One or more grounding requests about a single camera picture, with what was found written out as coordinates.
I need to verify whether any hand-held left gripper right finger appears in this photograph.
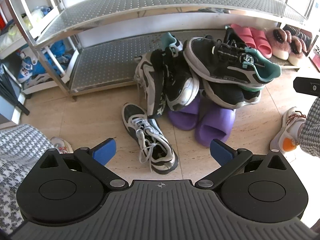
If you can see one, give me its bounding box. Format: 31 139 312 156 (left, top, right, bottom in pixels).
194 139 287 190

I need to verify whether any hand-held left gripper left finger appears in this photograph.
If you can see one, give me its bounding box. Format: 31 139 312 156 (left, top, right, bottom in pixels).
37 138 126 190

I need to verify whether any purple slipper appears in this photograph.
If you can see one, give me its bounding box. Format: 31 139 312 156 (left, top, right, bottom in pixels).
167 96 202 131
195 102 236 148

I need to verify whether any white black high-top sneaker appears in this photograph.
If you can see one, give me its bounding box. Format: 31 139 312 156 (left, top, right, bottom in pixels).
122 102 179 173
134 54 162 117

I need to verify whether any black teal sneaker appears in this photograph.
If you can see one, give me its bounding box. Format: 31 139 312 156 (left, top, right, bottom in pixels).
183 37 282 91
160 32 200 112

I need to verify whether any fluffy pink slipper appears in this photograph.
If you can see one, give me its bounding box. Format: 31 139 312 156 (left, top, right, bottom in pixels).
287 35 307 65
265 28 292 60

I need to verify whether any person's right leg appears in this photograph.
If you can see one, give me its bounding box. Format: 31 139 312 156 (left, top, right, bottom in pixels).
297 97 320 159

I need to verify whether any person's leg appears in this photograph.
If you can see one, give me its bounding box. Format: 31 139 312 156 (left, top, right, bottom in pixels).
297 97 320 159
0 124 63 238

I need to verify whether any person's left shoe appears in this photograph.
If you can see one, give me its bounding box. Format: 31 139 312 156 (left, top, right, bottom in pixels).
50 137 73 154

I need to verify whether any person's shoe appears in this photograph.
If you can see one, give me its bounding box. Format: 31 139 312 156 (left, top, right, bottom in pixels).
269 107 307 154
50 137 73 154

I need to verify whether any person's right shoe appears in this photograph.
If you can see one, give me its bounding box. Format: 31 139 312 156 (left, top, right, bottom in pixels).
269 107 307 154

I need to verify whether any person's left leg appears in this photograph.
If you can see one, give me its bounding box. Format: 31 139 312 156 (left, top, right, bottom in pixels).
0 124 63 238

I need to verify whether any dark object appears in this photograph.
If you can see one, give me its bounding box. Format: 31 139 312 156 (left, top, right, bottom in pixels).
0 64 29 124

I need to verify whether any white yellow shoe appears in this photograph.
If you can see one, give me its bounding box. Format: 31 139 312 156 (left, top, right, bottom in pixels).
0 25 22 51
21 8 45 30

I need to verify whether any white storage cart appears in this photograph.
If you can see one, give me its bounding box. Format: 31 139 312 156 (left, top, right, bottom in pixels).
0 0 80 98

